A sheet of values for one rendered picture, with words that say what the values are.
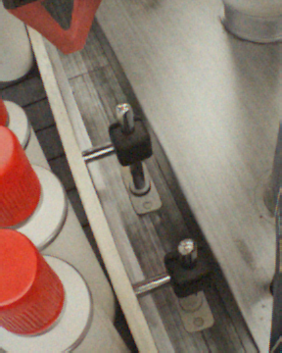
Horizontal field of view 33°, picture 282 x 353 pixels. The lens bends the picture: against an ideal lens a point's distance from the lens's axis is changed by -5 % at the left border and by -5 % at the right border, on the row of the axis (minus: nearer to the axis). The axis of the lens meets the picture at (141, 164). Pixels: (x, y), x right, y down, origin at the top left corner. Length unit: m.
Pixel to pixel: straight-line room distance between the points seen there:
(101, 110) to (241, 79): 0.16
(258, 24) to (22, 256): 0.40
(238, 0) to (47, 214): 0.34
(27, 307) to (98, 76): 0.43
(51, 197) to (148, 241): 0.23
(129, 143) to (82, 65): 0.22
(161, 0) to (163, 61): 0.11
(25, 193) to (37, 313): 0.06
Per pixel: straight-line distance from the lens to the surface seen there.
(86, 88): 0.57
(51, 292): 0.18
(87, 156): 0.41
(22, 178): 0.21
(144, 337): 0.33
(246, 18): 0.52
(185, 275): 0.34
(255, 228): 0.40
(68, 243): 0.24
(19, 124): 0.26
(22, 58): 0.52
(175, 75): 0.50
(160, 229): 0.46
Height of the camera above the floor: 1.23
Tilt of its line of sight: 55 degrees down
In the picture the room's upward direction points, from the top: 11 degrees counter-clockwise
